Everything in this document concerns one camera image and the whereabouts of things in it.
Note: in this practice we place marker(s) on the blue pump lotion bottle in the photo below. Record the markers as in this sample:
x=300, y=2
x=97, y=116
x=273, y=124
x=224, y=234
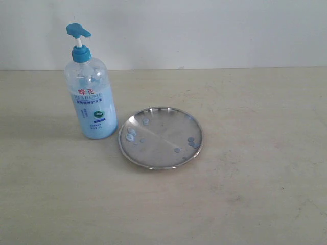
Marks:
x=90, y=89

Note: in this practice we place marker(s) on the round stainless steel plate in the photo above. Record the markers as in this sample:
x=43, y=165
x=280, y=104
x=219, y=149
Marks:
x=161, y=138

